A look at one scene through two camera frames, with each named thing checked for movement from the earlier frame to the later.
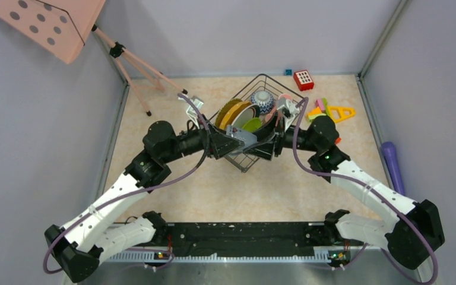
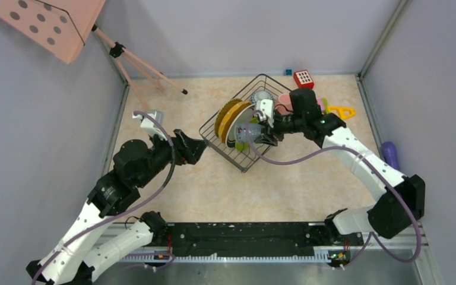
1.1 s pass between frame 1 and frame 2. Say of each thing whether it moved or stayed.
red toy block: stayed
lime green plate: moved
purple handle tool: stayed
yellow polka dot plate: stayed
